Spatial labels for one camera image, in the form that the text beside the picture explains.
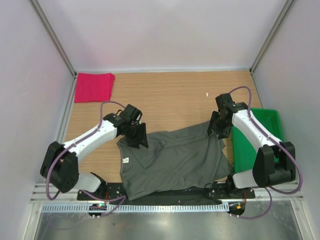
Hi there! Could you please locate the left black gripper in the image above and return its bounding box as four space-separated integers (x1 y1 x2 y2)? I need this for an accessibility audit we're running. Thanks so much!
125 122 149 149

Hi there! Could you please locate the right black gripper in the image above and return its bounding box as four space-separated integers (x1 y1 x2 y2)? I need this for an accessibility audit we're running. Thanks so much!
207 110 232 140

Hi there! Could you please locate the grey t shirt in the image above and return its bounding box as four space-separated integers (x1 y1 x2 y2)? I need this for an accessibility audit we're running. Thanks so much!
117 122 234 201

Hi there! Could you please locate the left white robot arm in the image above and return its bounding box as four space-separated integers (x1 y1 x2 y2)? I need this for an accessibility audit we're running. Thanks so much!
40 104 148 201

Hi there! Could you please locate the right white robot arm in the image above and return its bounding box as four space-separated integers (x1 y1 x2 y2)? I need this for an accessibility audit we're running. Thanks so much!
207 93 296 198

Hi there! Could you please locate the green plastic tray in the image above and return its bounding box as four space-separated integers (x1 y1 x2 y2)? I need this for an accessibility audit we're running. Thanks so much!
232 108 284 185

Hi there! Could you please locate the folded pink t shirt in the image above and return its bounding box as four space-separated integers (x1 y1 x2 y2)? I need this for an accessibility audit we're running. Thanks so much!
74 73 116 103

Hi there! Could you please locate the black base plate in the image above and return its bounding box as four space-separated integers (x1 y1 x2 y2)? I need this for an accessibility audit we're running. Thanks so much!
90 181 256 206

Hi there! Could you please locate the white slotted cable duct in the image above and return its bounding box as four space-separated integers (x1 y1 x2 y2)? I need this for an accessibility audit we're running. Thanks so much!
41 202 229 214

